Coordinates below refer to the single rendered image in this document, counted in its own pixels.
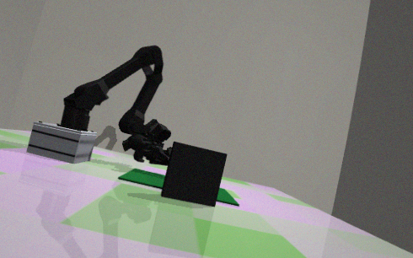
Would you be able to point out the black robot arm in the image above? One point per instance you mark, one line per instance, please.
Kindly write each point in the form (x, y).
(78, 104)

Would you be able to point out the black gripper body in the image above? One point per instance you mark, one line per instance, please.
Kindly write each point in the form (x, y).
(145, 148)

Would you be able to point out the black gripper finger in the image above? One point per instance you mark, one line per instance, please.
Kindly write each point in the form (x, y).
(168, 152)
(158, 157)

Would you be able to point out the green circuit board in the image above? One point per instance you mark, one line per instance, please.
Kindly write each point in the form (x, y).
(155, 180)

